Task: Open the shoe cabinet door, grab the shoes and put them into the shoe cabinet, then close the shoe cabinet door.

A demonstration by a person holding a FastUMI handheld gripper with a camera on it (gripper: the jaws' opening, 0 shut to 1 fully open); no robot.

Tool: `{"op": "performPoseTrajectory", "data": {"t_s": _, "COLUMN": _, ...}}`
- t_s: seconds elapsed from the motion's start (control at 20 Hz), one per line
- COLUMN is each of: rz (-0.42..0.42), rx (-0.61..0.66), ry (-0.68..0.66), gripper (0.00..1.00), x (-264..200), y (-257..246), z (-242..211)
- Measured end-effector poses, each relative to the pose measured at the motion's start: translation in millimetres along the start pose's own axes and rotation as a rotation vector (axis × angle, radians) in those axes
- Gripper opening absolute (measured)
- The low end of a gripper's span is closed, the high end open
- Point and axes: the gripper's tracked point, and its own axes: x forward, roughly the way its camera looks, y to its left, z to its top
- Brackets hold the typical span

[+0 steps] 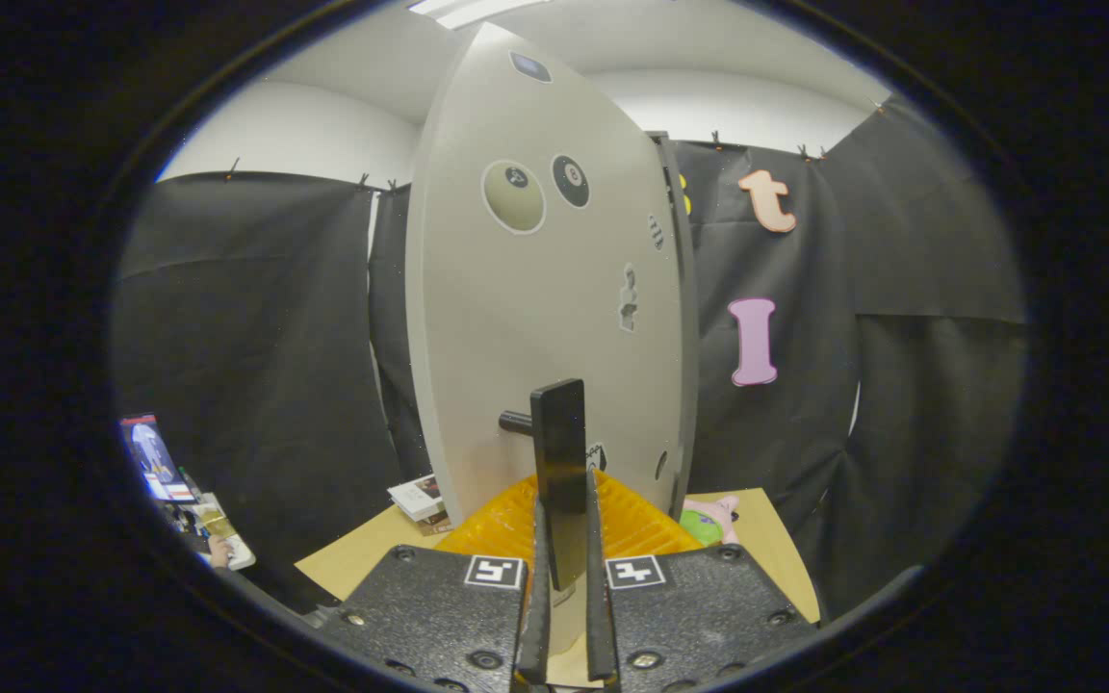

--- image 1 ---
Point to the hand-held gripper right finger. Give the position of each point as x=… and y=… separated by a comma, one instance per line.
x=598, y=626

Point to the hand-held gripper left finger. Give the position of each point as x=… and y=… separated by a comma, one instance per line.
x=537, y=626

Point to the grey shoe cabinet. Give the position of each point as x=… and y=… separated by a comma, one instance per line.
x=687, y=337

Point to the grey shoe cabinet door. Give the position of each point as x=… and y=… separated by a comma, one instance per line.
x=516, y=318

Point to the brown book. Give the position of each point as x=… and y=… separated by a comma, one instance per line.
x=434, y=527

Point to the pink and green plush toy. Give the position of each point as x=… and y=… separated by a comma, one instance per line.
x=718, y=515

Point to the white keyboard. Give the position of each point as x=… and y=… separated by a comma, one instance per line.
x=242, y=553

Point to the computer monitor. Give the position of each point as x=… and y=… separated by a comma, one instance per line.
x=155, y=462

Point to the black backdrop cloth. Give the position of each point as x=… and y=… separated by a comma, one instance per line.
x=256, y=318

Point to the long ceiling light panel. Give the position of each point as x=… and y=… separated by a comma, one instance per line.
x=463, y=10

